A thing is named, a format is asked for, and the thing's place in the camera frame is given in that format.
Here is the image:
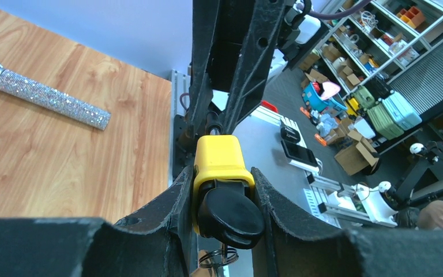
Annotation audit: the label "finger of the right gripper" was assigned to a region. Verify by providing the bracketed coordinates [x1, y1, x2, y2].
[222, 1, 285, 134]
[186, 0, 220, 139]

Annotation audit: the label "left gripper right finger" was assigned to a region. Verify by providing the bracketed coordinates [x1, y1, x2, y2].
[251, 167, 443, 276]

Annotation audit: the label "yellow black padlock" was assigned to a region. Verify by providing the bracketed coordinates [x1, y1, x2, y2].
[192, 111, 255, 234]

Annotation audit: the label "glittery silver microphone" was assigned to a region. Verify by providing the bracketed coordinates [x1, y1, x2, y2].
[0, 64, 111, 130]

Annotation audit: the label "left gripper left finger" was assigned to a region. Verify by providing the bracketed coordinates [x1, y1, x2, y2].
[0, 166, 194, 276]

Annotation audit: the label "keys of yellow padlock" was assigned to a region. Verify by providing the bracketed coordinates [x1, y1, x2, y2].
[196, 188, 265, 268]

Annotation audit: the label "cardboard box on floor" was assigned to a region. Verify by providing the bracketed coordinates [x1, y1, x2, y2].
[335, 130, 379, 176]

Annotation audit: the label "white storage shelf rack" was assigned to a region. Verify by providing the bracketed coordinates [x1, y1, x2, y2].
[318, 1, 443, 98]

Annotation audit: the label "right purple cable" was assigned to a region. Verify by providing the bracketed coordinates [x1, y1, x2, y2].
[307, 0, 373, 21]

